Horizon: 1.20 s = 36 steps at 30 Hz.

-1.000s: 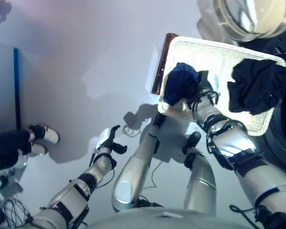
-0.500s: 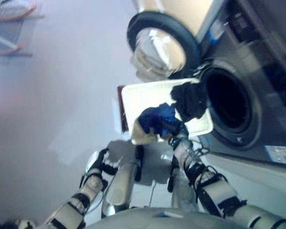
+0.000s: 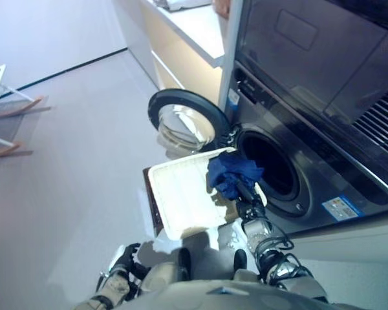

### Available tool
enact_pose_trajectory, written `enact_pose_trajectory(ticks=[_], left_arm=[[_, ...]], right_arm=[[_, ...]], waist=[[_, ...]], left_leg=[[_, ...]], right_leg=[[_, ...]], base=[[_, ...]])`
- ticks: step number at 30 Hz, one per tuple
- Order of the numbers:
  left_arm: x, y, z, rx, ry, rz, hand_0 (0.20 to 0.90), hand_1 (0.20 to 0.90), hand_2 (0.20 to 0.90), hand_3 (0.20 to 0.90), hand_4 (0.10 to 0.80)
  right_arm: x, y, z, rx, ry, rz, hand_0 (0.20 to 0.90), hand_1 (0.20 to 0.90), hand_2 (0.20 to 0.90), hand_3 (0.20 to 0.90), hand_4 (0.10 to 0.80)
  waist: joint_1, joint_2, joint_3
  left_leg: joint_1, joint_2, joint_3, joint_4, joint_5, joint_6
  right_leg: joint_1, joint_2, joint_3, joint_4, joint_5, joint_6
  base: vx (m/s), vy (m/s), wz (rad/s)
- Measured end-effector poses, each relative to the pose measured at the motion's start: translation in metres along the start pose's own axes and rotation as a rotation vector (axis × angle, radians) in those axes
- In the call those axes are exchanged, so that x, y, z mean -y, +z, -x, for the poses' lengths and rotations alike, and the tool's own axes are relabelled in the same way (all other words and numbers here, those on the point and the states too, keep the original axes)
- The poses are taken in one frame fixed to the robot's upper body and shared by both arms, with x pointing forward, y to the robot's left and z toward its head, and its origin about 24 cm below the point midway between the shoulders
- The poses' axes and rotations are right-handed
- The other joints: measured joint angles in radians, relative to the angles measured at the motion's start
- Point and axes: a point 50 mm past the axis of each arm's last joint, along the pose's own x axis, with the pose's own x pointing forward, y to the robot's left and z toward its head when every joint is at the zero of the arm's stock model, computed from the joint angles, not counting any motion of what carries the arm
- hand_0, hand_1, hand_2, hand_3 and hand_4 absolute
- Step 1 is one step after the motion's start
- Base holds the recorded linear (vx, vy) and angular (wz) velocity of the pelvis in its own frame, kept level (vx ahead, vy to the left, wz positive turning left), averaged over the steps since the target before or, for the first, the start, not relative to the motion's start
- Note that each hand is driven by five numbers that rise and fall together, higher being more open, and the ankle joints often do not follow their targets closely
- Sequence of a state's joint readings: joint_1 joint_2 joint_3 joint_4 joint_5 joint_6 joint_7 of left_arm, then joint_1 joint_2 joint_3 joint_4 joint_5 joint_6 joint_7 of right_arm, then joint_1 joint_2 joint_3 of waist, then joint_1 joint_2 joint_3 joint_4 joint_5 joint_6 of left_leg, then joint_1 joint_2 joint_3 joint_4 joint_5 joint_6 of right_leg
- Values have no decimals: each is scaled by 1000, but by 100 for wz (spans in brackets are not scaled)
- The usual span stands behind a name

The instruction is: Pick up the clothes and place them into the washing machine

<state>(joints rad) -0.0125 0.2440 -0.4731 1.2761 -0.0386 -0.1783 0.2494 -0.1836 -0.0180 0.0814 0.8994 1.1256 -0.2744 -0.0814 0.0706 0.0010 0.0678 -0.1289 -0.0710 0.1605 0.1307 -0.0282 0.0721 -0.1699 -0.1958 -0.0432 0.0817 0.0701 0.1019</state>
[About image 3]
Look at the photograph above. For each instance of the dark grey stacked dryer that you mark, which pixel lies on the dark grey stacked dryer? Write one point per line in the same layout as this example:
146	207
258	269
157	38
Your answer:
310	48

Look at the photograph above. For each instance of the grey robot torso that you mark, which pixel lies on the grey robot torso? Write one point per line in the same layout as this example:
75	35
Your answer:
245	298

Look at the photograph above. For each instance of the dark grey washing machine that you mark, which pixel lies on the dark grey washing machine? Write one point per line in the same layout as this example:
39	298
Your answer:
310	168

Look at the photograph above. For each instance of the small blue sticker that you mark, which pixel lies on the small blue sticker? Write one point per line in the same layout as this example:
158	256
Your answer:
233	99

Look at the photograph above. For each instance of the brown wooden stool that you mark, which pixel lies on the brown wooden stool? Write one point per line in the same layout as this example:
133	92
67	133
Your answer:
152	200

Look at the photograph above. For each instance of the white slatted laundry basket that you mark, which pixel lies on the white slatted laundry basket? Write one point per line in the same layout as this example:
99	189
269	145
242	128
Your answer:
181	197

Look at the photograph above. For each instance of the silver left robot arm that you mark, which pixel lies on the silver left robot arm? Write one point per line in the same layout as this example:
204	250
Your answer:
113	287

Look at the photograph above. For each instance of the white shelf counter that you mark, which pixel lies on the white shelf counter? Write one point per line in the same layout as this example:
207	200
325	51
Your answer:
181	42

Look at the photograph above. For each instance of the colourful energy label sticker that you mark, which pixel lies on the colourful energy label sticker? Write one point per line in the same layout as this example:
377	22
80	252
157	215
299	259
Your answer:
339	209

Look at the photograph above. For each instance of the silver robot leg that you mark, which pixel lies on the silver robot leg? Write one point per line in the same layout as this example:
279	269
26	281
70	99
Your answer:
168	268
242	264

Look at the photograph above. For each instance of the brown wicker basket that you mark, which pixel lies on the brown wicker basket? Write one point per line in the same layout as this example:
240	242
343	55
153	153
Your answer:
221	6

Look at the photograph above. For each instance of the round glass washing machine door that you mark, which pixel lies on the round glass washing machine door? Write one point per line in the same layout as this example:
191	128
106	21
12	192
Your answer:
181	126

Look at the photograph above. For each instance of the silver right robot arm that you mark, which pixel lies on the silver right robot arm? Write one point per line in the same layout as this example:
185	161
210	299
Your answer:
268	245

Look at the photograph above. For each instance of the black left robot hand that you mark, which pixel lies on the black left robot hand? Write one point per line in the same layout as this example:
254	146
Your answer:
126	256

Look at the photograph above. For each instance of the silver right robot leg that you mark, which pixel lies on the silver right robot leg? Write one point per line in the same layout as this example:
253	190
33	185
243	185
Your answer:
242	264

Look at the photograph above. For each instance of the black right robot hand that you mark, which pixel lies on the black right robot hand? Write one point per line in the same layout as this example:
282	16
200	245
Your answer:
247	193

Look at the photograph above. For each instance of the folded white towel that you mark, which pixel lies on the folded white towel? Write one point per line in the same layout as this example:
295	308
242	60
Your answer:
184	4

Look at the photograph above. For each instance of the blue garment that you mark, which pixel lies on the blue garment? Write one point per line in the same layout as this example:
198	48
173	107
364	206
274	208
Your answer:
232	171

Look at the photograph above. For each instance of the silver left robot leg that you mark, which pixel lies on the silver left robot leg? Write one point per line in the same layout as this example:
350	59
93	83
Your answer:
168	268

